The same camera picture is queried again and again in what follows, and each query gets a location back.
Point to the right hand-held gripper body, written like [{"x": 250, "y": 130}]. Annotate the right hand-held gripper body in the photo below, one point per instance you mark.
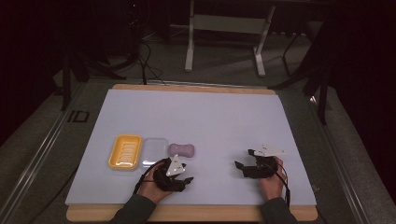
[{"x": 263, "y": 166}]

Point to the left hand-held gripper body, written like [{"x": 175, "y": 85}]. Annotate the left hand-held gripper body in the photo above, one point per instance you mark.
[{"x": 165, "y": 183}]

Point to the pink soap bar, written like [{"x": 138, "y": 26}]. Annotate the pink soap bar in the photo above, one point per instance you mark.
[{"x": 181, "y": 150}]

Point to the clear plastic container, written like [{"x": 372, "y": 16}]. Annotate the clear plastic container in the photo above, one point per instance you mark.
[{"x": 153, "y": 151}]

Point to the yellow soap dish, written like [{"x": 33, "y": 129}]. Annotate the yellow soap dish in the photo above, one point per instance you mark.
[{"x": 125, "y": 151}]

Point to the person's left hand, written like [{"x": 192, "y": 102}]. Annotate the person's left hand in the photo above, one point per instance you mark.
[{"x": 152, "y": 188}]

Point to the person's right hand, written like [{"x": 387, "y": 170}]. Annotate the person's right hand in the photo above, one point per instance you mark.
[{"x": 274, "y": 185}]

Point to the wooden table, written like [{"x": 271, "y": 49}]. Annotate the wooden table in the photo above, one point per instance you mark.
[{"x": 193, "y": 212}]

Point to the white table mat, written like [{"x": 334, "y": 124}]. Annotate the white table mat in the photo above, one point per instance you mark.
[{"x": 218, "y": 124}]

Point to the black tripod stand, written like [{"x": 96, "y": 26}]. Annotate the black tripod stand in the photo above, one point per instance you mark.
[
  {"x": 66, "y": 77},
  {"x": 322, "y": 93}
]

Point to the aluminium floor rail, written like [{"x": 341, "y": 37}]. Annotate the aluminium floor rail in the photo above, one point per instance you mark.
[
  {"x": 34, "y": 161},
  {"x": 339, "y": 161}
]

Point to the white metal stand frame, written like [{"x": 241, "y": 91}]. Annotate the white metal stand frame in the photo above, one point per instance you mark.
[{"x": 229, "y": 25}]

